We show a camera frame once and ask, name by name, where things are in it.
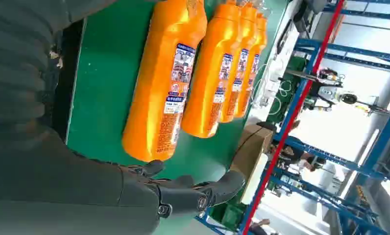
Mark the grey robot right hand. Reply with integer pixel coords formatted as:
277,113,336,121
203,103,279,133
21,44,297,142
0,125,246,235

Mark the green table mat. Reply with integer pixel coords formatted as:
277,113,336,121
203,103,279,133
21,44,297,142
67,0,290,208

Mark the open cardboard box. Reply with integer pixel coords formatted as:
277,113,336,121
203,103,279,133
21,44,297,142
230,124,274,182

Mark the red metal pole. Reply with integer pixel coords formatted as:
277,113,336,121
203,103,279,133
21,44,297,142
242,0,346,235

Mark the person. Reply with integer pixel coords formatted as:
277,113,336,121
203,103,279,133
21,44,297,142
278,145,327,173
248,219,272,235

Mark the black smartphone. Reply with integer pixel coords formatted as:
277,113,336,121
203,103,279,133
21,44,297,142
276,19,293,54

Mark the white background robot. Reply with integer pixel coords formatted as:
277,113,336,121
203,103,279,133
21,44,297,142
307,67,390,114

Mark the blue metal rack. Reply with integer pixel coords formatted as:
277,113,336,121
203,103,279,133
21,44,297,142
195,0,390,235

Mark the white looped cable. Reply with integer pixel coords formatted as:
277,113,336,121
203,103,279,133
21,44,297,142
251,63,293,116

